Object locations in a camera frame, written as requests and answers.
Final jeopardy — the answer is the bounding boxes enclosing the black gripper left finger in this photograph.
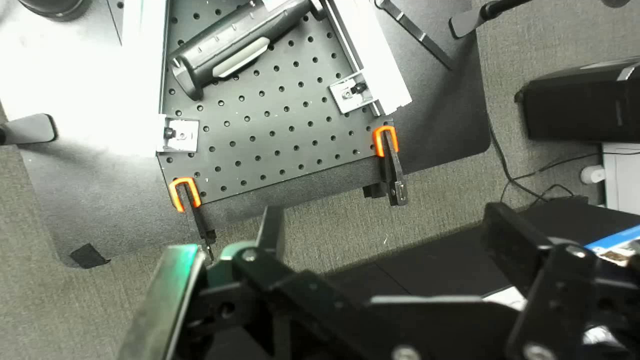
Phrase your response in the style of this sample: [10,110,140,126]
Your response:
[118,244,413,360]

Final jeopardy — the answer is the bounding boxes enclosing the orange clamp right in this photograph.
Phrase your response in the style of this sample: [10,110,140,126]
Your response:
[372,123,399,158]

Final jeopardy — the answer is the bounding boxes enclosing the orange clamp left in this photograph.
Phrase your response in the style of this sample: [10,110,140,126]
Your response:
[167,175,202,211]

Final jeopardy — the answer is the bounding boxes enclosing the orange clamp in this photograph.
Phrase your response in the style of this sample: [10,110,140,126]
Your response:
[372,123,399,158]
[167,175,202,211]

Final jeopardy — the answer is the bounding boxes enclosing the black printer box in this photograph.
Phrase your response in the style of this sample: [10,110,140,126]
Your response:
[514,60,640,141]

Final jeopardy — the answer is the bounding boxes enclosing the black cylindrical device on plate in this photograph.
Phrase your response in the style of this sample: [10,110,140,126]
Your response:
[170,0,311,99]

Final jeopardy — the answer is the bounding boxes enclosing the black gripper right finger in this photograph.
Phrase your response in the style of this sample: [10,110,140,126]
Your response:
[482,202,640,360]

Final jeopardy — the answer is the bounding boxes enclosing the black perforated breadboard plate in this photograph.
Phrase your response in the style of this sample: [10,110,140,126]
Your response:
[157,0,392,202]

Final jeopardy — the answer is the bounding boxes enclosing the black floor cable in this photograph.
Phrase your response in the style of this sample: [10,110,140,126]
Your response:
[488,126,605,206]

